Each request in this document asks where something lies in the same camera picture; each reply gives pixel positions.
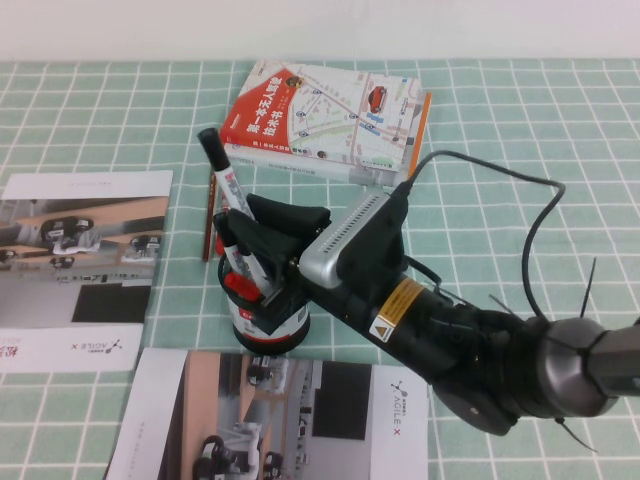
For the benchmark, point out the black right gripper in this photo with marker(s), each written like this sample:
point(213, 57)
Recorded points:
point(285, 310)

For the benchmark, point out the black capped white marker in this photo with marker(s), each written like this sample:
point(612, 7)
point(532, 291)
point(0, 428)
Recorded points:
point(237, 257)
point(225, 170)

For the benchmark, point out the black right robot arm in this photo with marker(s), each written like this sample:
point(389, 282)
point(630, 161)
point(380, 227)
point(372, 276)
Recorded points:
point(500, 370)

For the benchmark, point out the red gel pen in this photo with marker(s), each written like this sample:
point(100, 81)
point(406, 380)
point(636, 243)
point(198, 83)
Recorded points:
point(218, 247)

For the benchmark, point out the black mesh pen holder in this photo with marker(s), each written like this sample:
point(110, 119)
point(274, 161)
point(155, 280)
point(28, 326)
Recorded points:
point(250, 340)

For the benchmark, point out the red capped marker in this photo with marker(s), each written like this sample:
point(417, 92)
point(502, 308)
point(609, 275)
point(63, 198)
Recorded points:
point(240, 286)

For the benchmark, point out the dark red pencil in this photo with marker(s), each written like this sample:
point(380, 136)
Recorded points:
point(210, 215)

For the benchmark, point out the orange spine book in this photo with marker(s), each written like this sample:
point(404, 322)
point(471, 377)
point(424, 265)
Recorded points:
point(345, 172)

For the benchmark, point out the red map cover book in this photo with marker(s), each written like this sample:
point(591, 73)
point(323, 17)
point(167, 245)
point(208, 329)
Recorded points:
point(320, 115)

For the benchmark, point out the large AgileX brochure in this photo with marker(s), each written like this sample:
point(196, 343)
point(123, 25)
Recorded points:
point(280, 420)

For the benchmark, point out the AgileX brochure with red print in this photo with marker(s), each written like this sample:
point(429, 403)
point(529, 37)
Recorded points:
point(75, 250)

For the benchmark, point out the green checked tablecloth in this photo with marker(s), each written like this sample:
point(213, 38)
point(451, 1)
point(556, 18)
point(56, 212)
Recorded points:
point(475, 100)

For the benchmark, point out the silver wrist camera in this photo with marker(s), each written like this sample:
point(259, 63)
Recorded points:
point(330, 250)

